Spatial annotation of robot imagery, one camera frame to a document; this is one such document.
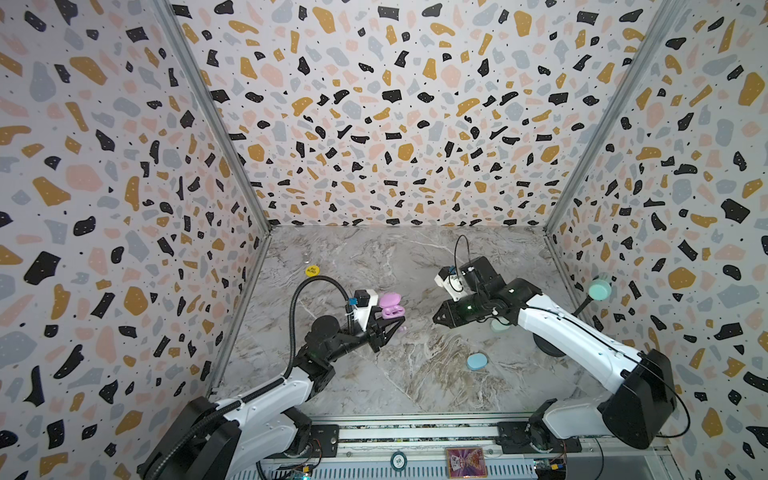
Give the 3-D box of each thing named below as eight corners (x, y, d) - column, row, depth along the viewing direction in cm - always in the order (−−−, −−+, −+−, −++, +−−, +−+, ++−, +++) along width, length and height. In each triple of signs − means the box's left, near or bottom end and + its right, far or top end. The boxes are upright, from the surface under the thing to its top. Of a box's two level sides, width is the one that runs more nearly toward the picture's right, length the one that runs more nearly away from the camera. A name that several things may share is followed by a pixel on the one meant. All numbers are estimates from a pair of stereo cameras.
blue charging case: (467, 370, 88) (468, 367, 86) (465, 356, 90) (466, 353, 89) (487, 370, 88) (489, 367, 86) (484, 356, 91) (486, 353, 89)
